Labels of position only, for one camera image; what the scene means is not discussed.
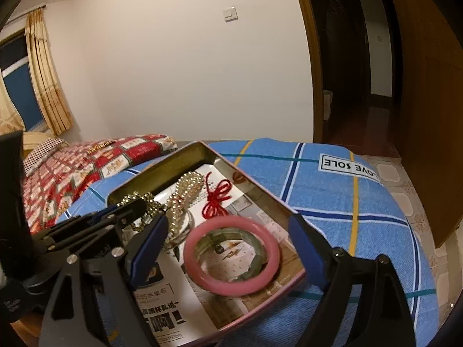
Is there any red teddy bear bedspread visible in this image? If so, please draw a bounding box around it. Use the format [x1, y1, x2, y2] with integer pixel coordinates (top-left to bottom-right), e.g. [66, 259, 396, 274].
[23, 133, 177, 234]

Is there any silver bangle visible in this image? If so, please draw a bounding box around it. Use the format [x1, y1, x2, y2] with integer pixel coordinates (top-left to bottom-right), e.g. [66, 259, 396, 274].
[164, 209, 195, 251]

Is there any striped pillow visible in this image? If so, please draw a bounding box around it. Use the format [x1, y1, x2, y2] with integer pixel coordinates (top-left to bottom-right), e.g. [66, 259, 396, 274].
[23, 138, 68, 177]

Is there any blue plaid blanket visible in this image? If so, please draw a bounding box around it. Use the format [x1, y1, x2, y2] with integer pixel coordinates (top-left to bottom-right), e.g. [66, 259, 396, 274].
[64, 139, 439, 346]

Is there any cream wooden headboard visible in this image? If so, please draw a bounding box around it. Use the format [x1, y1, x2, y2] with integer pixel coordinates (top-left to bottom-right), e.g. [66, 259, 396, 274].
[23, 132, 55, 151]

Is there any printed paper leaflet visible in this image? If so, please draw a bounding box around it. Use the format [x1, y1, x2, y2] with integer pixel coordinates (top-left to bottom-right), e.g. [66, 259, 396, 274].
[133, 160, 304, 346]

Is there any pink metal tin box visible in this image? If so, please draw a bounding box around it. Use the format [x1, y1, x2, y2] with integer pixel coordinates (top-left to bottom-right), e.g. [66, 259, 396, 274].
[107, 143, 304, 346]

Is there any yellow patterned right curtain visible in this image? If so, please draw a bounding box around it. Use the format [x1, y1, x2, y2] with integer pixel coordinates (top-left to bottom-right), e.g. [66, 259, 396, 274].
[24, 8, 74, 136]

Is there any window with blue blind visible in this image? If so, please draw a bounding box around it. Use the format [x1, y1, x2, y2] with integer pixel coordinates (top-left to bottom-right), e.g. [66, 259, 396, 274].
[1, 30, 47, 132]

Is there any brown wooden door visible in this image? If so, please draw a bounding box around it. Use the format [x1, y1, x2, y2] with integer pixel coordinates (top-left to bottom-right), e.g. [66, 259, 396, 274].
[393, 0, 462, 247]

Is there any pink bangle bracelet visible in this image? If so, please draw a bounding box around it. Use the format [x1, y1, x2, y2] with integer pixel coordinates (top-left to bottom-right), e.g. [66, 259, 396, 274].
[183, 215, 282, 297]

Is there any dark pearl necklace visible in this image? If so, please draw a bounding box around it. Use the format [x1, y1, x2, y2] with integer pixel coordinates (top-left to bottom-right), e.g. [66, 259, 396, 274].
[117, 191, 170, 232]

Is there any green jade bead bracelet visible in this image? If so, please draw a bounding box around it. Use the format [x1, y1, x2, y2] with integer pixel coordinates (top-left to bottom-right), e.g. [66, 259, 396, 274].
[194, 227, 271, 283]

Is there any gold bead chain on bed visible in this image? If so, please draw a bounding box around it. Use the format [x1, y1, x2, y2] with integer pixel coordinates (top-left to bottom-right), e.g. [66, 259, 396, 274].
[84, 140, 117, 153]

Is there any white pearl necklace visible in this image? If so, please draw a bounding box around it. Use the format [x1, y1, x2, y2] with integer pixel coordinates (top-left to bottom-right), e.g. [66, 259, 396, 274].
[164, 171, 207, 246]

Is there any red knotted cord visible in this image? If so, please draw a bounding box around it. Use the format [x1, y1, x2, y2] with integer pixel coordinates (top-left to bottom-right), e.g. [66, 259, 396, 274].
[201, 171, 233, 220]

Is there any wooden door frame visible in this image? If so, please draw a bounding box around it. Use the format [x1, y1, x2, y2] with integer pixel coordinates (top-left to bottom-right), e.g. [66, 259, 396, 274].
[298, 0, 323, 143]

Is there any white wall switch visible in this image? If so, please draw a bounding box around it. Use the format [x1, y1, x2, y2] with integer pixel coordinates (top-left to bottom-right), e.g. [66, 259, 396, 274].
[223, 6, 238, 22]

